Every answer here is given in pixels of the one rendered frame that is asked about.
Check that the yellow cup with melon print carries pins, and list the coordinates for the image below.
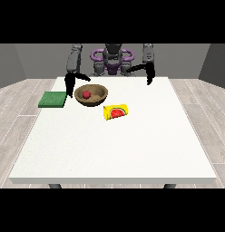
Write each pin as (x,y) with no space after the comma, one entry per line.
(115,111)

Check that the grey robot trunk purple rings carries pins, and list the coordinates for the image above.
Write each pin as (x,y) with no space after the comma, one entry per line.
(112,62)

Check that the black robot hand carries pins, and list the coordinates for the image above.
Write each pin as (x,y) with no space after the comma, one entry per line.
(69,83)
(149,72)

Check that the green square pad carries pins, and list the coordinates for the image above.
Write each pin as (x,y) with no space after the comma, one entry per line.
(52,99)

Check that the small red ball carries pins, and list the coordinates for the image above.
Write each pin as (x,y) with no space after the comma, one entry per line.
(86,94)

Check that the brown wooden bowl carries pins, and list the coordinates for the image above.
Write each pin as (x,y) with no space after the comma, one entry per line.
(91,95)

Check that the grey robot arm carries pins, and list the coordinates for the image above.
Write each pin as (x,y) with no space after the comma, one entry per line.
(148,54)
(73,60)

